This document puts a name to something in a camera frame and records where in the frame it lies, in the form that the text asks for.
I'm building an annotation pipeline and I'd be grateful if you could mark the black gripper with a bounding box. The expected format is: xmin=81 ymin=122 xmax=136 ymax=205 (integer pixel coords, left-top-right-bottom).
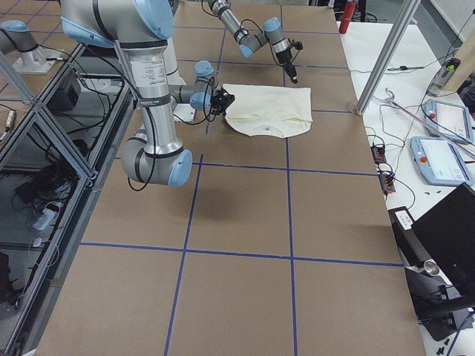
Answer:
xmin=273 ymin=39 xmax=304 ymax=84
xmin=211 ymin=88 xmax=235 ymax=116

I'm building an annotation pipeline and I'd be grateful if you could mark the cream long-sleeve cat shirt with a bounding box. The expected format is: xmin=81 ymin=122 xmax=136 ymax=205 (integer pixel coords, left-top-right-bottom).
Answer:
xmin=223 ymin=84 xmax=313 ymax=139

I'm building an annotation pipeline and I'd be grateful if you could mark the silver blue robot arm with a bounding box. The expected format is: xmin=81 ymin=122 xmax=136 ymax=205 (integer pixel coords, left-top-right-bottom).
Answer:
xmin=202 ymin=0 xmax=304 ymax=84
xmin=60 ymin=1 xmax=235 ymax=186

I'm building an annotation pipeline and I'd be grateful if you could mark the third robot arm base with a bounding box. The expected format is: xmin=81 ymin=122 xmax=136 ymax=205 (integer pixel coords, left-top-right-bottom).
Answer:
xmin=1 ymin=20 xmax=56 ymax=74

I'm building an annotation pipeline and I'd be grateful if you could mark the red bottle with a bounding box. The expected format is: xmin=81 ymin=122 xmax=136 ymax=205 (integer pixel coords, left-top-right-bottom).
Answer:
xmin=338 ymin=0 xmax=357 ymax=34

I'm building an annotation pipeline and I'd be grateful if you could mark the black orange electronics box far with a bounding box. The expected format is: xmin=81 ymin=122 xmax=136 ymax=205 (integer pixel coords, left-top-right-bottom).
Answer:
xmin=370 ymin=143 xmax=387 ymax=164

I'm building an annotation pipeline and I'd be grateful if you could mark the black orange electronics box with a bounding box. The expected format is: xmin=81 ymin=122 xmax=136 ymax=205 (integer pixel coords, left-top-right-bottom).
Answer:
xmin=370 ymin=143 xmax=387 ymax=164
xmin=379 ymin=171 xmax=396 ymax=195

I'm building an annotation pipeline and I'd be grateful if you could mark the metal hook tool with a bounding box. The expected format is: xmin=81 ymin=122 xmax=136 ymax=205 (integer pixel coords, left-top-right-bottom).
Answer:
xmin=373 ymin=87 xmax=475 ymax=154

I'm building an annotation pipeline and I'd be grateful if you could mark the black orange electronics box near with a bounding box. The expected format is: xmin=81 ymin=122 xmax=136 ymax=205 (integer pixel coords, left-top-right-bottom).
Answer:
xmin=379 ymin=171 xmax=396 ymax=195

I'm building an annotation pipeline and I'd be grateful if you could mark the far blue teach pendant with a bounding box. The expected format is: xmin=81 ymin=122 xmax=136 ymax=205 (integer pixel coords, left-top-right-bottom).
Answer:
xmin=423 ymin=99 xmax=474 ymax=144

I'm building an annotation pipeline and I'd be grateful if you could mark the blue teach pendant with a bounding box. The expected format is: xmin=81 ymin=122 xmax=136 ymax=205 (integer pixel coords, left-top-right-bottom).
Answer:
xmin=410 ymin=136 xmax=474 ymax=186
xmin=423 ymin=99 xmax=474 ymax=144

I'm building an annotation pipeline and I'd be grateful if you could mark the near blue teach pendant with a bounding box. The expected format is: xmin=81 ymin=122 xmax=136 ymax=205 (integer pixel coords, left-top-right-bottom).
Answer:
xmin=410 ymin=136 xmax=474 ymax=186

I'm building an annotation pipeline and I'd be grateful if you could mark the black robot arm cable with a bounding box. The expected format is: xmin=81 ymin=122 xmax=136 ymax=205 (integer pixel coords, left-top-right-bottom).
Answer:
xmin=125 ymin=73 xmax=223 ymax=193

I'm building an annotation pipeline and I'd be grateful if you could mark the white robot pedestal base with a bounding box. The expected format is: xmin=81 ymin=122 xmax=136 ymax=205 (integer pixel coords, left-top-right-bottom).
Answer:
xmin=159 ymin=0 xmax=197 ymax=123

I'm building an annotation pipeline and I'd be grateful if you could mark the aluminium frame post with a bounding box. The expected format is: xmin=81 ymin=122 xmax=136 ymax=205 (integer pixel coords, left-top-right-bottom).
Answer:
xmin=356 ymin=0 xmax=421 ymax=116

